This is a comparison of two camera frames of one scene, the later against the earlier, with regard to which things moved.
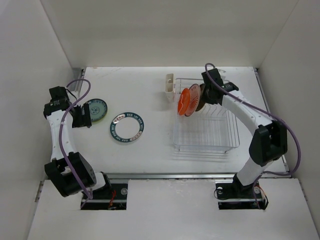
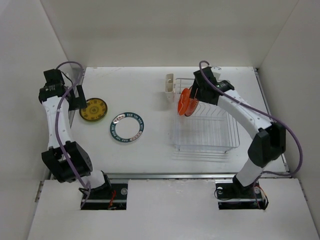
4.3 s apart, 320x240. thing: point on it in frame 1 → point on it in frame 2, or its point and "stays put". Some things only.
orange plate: [183, 101] stays put
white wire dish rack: [214, 127] stays put
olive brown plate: [202, 100] → [96, 110]
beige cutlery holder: [169, 86] stays put
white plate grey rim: [127, 127] stays put
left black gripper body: [79, 120] → [76, 103]
